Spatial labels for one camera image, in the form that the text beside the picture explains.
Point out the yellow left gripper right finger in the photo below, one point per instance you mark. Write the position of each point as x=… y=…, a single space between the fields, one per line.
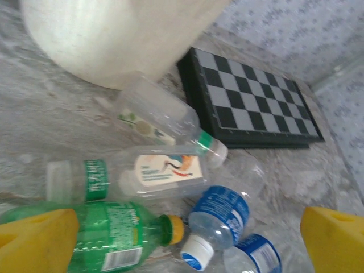
x=338 y=244

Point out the green bottle yellow cap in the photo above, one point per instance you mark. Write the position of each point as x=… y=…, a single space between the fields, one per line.
x=113 y=233

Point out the blue label bottle white cap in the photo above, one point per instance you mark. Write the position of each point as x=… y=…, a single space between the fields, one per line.
x=219 y=210

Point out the black grey folding chessboard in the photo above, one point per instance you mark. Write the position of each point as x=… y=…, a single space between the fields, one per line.
x=256 y=102

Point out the cream bin with pink liner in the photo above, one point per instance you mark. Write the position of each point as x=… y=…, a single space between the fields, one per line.
x=119 y=37

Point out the aluminium frame post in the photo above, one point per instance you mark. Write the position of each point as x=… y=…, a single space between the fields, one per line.
x=341 y=74

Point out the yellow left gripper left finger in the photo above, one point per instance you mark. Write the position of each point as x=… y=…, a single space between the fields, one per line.
x=34 y=244

